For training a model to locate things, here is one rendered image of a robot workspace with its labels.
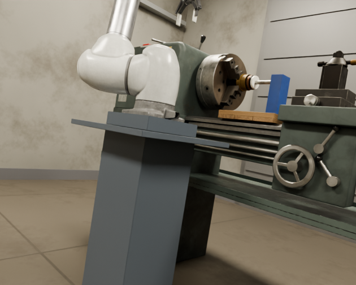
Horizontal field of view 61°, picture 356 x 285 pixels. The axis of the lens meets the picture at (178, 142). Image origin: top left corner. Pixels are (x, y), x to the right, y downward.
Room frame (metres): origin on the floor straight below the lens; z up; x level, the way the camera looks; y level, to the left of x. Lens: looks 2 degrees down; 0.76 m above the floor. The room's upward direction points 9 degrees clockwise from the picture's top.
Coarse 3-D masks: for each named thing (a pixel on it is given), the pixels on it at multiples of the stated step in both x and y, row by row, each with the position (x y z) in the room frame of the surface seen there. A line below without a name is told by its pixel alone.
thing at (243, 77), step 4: (240, 76) 1.61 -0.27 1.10; (244, 76) 1.60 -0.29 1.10; (248, 76) 1.59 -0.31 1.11; (252, 76) 1.58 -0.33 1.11; (236, 80) 1.64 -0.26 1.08; (240, 80) 1.60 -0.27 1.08; (244, 80) 1.59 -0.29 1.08; (248, 80) 1.57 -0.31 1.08; (236, 84) 1.64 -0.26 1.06; (240, 84) 1.61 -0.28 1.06; (244, 84) 1.59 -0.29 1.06; (248, 84) 1.58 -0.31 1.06; (240, 88) 1.62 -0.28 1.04; (244, 88) 1.61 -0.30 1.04; (248, 88) 1.60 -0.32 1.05
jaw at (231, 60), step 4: (224, 56) 1.64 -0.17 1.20; (224, 60) 1.63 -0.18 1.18; (228, 60) 1.61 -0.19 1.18; (232, 60) 1.62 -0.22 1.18; (224, 64) 1.63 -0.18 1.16; (228, 64) 1.62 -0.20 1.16; (232, 64) 1.62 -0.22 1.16; (228, 68) 1.63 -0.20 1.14; (232, 68) 1.61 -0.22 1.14; (236, 68) 1.62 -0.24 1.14; (228, 72) 1.65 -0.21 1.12; (232, 72) 1.63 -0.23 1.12; (236, 72) 1.62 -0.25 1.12; (240, 72) 1.61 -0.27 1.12; (228, 76) 1.66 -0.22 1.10; (232, 76) 1.64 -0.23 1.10; (236, 76) 1.62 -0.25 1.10
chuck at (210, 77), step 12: (216, 60) 1.62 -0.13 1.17; (240, 60) 1.73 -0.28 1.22; (204, 72) 1.64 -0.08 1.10; (216, 72) 1.60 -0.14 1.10; (204, 84) 1.64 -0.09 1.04; (216, 84) 1.61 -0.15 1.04; (228, 84) 1.77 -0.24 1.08; (204, 96) 1.67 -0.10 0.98; (216, 96) 1.62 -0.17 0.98; (240, 96) 1.77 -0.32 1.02; (216, 108) 1.70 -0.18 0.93; (228, 108) 1.70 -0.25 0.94
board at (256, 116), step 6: (222, 114) 1.49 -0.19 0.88; (228, 114) 1.46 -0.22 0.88; (234, 114) 1.44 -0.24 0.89; (240, 114) 1.41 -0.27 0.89; (246, 114) 1.39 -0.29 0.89; (252, 114) 1.37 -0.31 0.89; (258, 114) 1.35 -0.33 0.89; (264, 114) 1.32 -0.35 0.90; (270, 114) 1.31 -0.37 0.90; (276, 114) 1.31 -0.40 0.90; (246, 120) 1.42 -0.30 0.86; (252, 120) 1.37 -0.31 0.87; (258, 120) 1.34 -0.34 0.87; (264, 120) 1.32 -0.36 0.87; (270, 120) 1.30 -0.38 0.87; (276, 120) 1.31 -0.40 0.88
